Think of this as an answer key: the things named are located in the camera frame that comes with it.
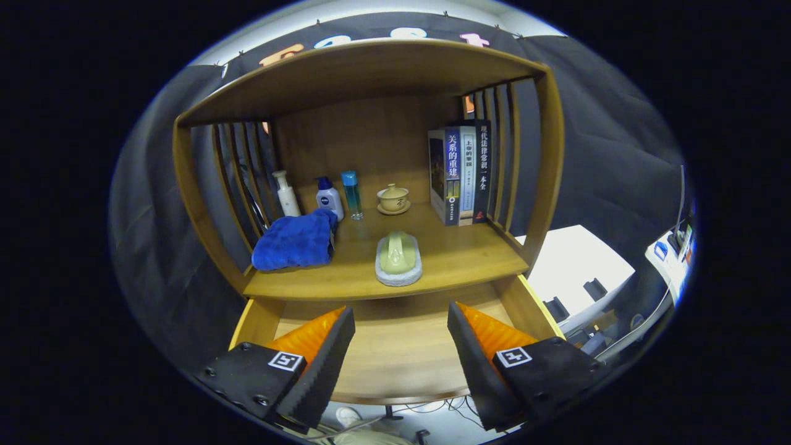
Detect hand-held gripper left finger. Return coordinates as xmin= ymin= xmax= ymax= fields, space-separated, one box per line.
xmin=195 ymin=307 xmax=356 ymax=433

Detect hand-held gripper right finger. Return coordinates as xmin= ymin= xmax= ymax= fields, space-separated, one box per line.
xmin=448 ymin=302 xmax=609 ymax=431

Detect wooden drawer with black knob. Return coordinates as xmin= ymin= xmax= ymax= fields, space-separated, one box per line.
xmin=229 ymin=275 xmax=566 ymax=407

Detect green scrub brush white pad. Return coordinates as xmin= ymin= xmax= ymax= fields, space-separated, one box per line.
xmin=375 ymin=231 xmax=423 ymax=287

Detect wooden countertop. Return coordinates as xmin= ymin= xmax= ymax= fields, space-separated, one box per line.
xmin=243 ymin=203 xmax=530 ymax=302

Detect white side cabinet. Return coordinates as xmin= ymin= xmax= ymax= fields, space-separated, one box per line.
xmin=515 ymin=224 xmax=637 ymax=331

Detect blue towel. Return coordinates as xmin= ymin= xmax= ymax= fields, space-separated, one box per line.
xmin=251 ymin=208 xmax=339 ymax=273

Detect white lotion bottle blue cap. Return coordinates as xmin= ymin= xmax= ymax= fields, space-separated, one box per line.
xmin=316 ymin=177 xmax=345 ymax=222

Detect cream pump bottle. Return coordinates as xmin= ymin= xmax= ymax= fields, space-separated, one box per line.
xmin=273 ymin=171 xmax=302 ymax=218

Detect teal bottle blue cap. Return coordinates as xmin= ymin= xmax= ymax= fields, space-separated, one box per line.
xmin=341 ymin=171 xmax=364 ymax=221

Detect beige lidded tea cup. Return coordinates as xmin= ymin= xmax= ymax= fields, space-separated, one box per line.
xmin=377 ymin=184 xmax=412 ymax=216

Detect light blue spine book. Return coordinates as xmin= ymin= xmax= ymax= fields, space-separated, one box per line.
xmin=457 ymin=125 xmax=477 ymax=225

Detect dark blue spine book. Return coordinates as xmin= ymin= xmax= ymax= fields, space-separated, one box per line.
xmin=428 ymin=128 xmax=462 ymax=226

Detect black spine book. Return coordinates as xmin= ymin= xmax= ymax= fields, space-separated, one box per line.
xmin=471 ymin=119 xmax=493 ymax=224

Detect white side desk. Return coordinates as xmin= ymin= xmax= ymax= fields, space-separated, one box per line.
xmin=645 ymin=222 xmax=696 ymax=303

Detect wooden cabinet frame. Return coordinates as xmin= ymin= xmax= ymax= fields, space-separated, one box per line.
xmin=172 ymin=38 xmax=566 ymax=303

